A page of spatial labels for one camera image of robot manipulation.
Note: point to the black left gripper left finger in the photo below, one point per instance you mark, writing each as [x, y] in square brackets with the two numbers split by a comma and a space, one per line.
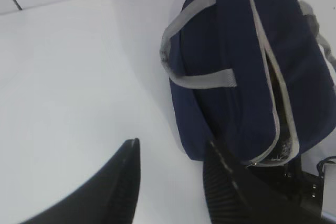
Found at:
[109, 196]

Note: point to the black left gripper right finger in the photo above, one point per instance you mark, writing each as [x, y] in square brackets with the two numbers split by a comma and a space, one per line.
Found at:
[234, 195]

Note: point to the navy blue lunch bag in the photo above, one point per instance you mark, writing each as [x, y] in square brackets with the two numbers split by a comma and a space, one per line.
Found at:
[254, 75]

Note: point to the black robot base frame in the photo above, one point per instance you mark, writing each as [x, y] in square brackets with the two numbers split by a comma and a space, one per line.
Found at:
[293, 184]

